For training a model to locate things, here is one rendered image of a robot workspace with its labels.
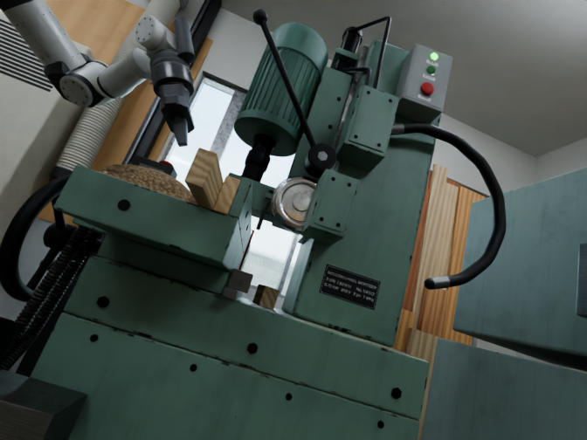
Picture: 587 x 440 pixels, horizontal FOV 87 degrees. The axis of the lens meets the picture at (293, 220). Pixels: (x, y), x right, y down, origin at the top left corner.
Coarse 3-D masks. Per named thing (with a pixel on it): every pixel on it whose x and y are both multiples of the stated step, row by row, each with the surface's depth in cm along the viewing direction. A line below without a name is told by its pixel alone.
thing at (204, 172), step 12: (204, 156) 32; (216, 156) 32; (192, 168) 31; (204, 168) 31; (216, 168) 34; (192, 180) 31; (204, 180) 31; (216, 180) 36; (192, 192) 34; (204, 192) 32; (216, 192) 38; (204, 204) 38
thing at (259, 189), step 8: (232, 176) 73; (240, 176) 73; (256, 184) 73; (264, 184) 74; (256, 192) 73; (264, 192) 73; (256, 200) 72; (264, 200) 73; (256, 208) 72; (256, 216) 77; (272, 216) 72
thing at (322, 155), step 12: (264, 12) 71; (264, 24) 71; (276, 48) 70; (276, 60) 69; (288, 84) 68; (300, 108) 67; (300, 120) 67; (312, 144) 65; (324, 144) 64; (312, 156) 63; (324, 156) 63; (312, 168) 64; (324, 168) 63
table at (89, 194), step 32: (64, 192) 37; (96, 192) 37; (128, 192) 38; (160, 192) 39; (96, 224) 41; (128, 224) 37; (160, 224) 38; (192, 224) 38; (224, 224) 39; (192, 256) 42; (224, 256) 38
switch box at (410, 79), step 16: (416, 48) 72; (416, 64) 71; (448, 64) 72; (400, 80) 75; (416, 80) 70; (432, 80) 71; (448, 80) 72; (400, 96) 70; (416, 96) 69; (432, 96) 70; (400, 112) 73; (416, 112) 72; (432, 112) 70
